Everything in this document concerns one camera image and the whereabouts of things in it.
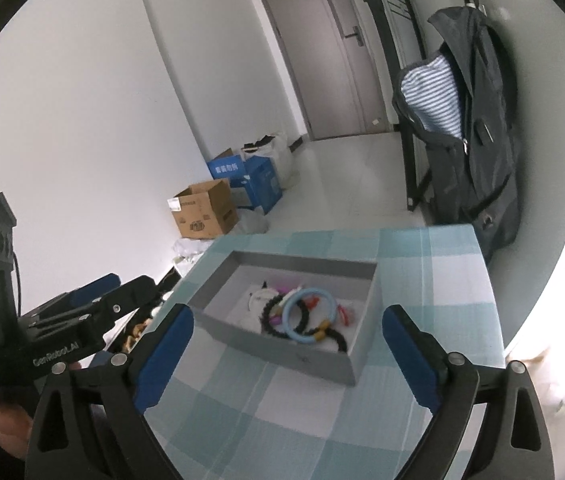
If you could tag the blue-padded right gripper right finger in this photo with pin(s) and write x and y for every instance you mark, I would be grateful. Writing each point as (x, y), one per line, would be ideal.
(513, 440)

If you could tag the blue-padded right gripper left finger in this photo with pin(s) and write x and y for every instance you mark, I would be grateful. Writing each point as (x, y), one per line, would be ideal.
(90, 424)

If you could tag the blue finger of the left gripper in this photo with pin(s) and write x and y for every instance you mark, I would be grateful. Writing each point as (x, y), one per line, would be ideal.
(92, 291)

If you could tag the grey cardboard jewelry box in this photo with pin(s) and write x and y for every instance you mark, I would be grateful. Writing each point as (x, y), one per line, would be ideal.
(255, 303)

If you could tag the person's left hand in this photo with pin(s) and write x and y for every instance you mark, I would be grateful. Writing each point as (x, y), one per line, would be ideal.
(15, 430)

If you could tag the brown cardboard box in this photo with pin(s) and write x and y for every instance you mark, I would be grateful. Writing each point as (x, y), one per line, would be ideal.
(205, 210)

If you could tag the red hair clip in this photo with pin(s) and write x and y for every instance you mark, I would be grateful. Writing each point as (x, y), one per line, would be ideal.
(347, 315)

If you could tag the blue cardboard box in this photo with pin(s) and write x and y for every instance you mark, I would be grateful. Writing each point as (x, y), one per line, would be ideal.
(253, 181)

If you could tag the red mushroom charm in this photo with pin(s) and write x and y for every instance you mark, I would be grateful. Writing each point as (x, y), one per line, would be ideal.
(311, 302)

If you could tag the white plastic bag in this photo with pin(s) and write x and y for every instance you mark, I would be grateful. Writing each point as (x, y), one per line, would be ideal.
(274, 147)

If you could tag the dark hanging jacket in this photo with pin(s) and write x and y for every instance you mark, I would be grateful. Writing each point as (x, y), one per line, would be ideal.
(461, 102)

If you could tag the grey room door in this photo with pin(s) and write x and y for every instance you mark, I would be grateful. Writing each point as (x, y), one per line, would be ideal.
(331, 67)

